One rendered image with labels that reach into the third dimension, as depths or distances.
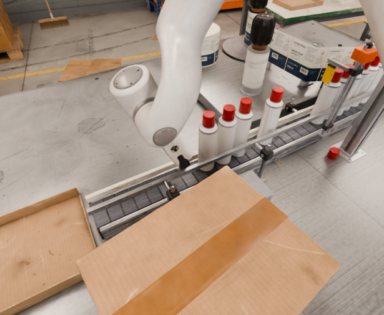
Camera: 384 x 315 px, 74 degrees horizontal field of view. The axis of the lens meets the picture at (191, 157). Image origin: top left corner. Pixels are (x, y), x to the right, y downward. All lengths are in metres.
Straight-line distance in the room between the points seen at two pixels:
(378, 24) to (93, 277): 0.49
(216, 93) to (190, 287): 0.87
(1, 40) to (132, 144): 3.08
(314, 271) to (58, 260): 0.60
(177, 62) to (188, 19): 0.07
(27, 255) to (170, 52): 0.63
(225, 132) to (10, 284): 0.65
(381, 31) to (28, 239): 0.86
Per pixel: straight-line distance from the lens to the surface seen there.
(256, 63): 1.06
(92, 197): 0.75
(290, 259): 0.42
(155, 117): 0.45
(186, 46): 0.47
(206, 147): 0.71
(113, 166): 0.91
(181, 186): 0.76
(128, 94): 0.48
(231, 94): 1.12
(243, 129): 0.76
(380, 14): 0.42
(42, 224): 0.85
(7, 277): 0.82
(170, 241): 0.41
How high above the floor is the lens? 1.49
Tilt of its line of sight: 47 degrees down
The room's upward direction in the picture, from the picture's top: straight up
